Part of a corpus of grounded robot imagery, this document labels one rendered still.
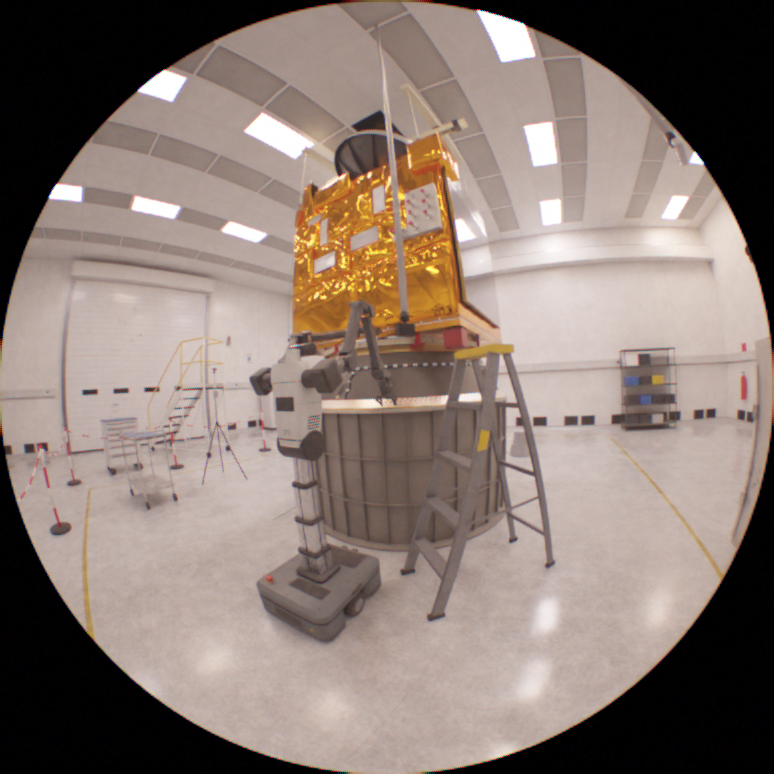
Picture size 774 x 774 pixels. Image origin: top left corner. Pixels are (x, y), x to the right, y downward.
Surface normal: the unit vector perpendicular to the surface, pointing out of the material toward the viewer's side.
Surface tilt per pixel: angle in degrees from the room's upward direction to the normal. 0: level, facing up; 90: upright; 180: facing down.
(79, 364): 90
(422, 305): 91
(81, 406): 90
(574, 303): 90
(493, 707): 0
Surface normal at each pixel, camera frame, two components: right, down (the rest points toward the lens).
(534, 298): -0.55, 0.03
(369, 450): -0.33, 0.02
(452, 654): -0.05, -1.00
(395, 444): -0.11, 0.01
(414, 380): 0.00, -0.47
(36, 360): 0.84, -0.04
